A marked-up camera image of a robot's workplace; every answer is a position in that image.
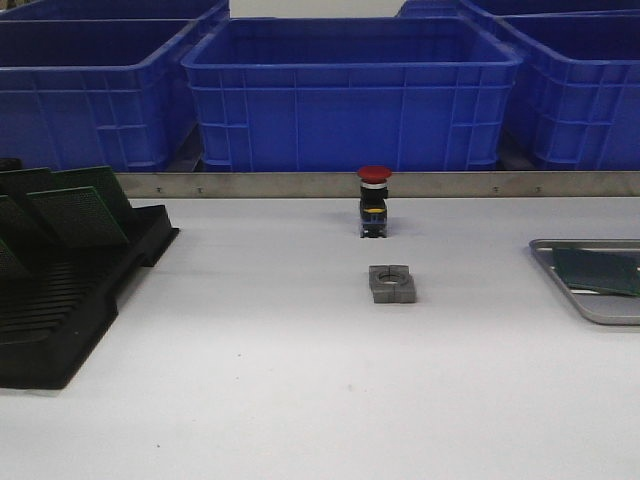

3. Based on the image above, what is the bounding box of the red emergency stop button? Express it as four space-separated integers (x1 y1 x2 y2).
357 166 392 238

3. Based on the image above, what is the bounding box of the silver metal tray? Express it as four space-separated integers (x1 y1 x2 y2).
529 239 639 326

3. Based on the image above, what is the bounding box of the green perforated board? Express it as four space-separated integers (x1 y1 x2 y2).
27 186 129 248
53 166 136 223
552 248 639 296

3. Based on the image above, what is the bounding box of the blue plastic crate right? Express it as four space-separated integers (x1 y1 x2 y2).
496 15 639 170

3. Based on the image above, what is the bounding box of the blue plastic crate centre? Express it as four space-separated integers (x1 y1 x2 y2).
183 18 520 173

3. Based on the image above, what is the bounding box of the blue crate back left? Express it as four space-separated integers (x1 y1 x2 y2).
1 0 230 20

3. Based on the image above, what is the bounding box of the green perforated board middle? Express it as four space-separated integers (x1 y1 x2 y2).
27 186 129 248

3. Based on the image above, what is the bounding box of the black slotted board rack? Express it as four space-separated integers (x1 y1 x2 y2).
1 195 178 390

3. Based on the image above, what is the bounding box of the green perforated board front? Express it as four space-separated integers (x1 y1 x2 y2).
552 248 639 296

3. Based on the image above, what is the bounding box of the blue plastic crate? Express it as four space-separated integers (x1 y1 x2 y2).
496 15 639 170
183 18 520 173
1 20 198 172

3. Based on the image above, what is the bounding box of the green perforated board rear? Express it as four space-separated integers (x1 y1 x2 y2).
53 166 136 223

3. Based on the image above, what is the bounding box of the blue plastic crate left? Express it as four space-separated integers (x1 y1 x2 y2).
1 20 198 172

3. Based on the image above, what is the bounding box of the green board far left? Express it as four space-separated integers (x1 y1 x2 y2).
1 168 58 201

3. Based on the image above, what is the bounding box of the blue crate back right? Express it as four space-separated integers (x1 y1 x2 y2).
397 0 639 18

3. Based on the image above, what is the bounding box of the grey metal clamp block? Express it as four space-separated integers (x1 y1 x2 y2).
369 265 417 304

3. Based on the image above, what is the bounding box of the steel table edge rail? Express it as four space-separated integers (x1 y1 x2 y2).
116 171 639 199

